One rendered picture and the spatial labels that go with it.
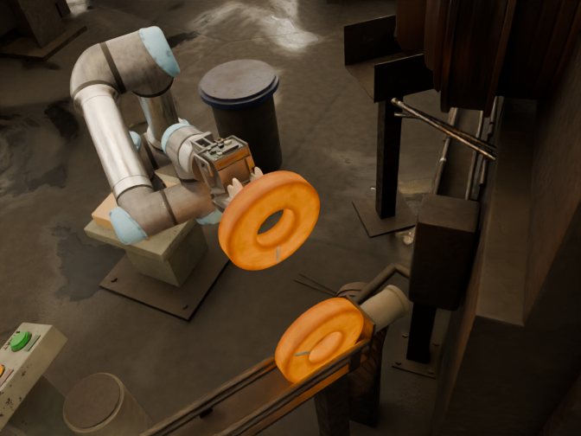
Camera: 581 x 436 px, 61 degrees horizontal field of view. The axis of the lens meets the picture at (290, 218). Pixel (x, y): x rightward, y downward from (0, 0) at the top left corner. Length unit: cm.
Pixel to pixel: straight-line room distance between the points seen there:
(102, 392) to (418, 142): 171
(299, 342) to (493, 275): 28
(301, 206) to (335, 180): 141
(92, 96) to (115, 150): 15
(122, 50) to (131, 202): 37
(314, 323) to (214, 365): 93
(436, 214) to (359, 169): 132
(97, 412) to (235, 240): 53
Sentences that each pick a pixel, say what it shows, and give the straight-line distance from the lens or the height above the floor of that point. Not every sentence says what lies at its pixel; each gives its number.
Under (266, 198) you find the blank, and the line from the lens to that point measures 65.
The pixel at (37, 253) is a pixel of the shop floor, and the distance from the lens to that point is 223.
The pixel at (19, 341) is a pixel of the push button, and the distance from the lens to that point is 112.
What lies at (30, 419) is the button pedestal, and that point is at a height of 48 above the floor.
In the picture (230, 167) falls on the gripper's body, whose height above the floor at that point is 95.
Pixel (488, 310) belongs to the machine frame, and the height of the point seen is 87.
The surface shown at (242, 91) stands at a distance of 193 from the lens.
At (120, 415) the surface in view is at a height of 50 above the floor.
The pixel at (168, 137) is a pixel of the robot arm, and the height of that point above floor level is 89.
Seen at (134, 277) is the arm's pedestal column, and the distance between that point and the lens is 192.
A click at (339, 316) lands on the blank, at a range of 76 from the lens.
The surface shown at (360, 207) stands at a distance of 198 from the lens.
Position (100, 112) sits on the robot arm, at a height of 88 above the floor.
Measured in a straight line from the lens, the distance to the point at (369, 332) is 84.
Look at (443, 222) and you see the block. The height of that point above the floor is 80.
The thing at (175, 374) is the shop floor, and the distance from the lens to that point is 167.
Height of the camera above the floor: 141
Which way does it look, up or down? 46 degrees down
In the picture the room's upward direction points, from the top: 9 degrees counter-clockwise
